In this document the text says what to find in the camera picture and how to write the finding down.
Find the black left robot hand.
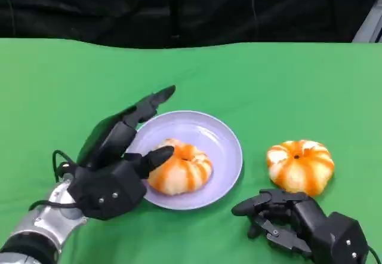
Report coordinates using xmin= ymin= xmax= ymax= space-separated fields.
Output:
xmin=76 ymin=84 xmax=177 ymax=180

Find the orange white toy bread roll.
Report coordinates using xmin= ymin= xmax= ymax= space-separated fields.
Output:
xmin=266 ymin=139 xmax=335 ymax=198
xmin=147 ymin=138 xmax=214 ymax=195

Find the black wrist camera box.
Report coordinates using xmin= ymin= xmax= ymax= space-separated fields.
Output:
xmin=326 ymin=211 xmax=370 ymax=264
xmin=67 ymin=159 xmax=147 ymax=220

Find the green tablecloth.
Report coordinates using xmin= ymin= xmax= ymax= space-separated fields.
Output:
xmin=0 ymin=38 xmax=382 ymax=264

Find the grey metal frame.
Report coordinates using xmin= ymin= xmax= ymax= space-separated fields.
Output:
xmin=353 ymin=5 xmax=382 ymax=44

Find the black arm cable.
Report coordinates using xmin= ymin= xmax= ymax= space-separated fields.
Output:
xmin=367 ymin=245 xmax=382 ymax=264
xmin=28 ymin=149 xmax=80 ymax=211

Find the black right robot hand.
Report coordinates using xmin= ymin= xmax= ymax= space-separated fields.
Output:
xmin=231 ymin=188 xmax=332 ymax=264

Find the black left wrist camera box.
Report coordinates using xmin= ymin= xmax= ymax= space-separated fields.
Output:
xmin=67 ymin=159 xmax=147 ymax=220

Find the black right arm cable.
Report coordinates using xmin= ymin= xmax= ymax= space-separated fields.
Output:
xmin=367 ymin=245 xmax=382 ymax=264

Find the lilac plate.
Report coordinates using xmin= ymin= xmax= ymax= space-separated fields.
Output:
xmin=127 ymin=110 xmax=244 ymax=210

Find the black backdrop cloth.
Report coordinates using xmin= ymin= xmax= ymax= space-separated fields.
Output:
xmin=0 ymin=0 xmax=382 ymax=50

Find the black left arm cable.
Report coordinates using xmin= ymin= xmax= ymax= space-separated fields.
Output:
xmin=28 ymin=149 xmax=80 ymax=211

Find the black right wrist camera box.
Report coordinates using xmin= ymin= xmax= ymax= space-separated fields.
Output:
xmin=326 ymin=211 xmax=370 ymax=264

